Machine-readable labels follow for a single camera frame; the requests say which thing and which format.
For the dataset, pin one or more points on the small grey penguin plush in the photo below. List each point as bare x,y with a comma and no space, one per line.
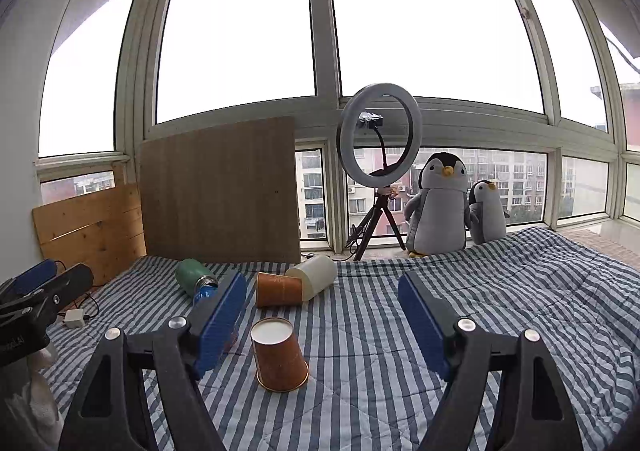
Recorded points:
486,214

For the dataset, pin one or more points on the large brown wooden board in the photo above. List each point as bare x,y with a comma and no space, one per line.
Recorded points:
225,194

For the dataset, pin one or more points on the white ring light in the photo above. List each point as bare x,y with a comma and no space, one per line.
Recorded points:
355,117

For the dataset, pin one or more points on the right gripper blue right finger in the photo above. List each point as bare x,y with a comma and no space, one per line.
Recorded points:
432,323

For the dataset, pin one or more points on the orange paper cup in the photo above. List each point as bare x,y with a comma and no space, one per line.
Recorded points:
277,290
280,365

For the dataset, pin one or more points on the green thermos bottle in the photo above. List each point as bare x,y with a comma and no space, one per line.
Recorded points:
191,276

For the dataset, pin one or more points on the gloved hand on left gripper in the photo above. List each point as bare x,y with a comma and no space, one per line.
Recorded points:
30,418

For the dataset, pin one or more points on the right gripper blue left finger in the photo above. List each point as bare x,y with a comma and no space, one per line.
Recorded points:
212,322

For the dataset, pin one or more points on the white charger adapter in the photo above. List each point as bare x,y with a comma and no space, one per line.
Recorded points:
74,318

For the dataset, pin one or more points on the white cylindrical cup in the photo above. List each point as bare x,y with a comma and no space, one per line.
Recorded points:
315,273

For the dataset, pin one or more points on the striped blue white quilt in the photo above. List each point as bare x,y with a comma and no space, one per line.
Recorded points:
369,387

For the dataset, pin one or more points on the light pine slat board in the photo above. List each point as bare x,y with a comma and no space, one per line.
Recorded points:
103,230

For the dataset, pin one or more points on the large grey penguin plush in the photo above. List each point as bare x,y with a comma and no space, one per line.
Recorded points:
438,214

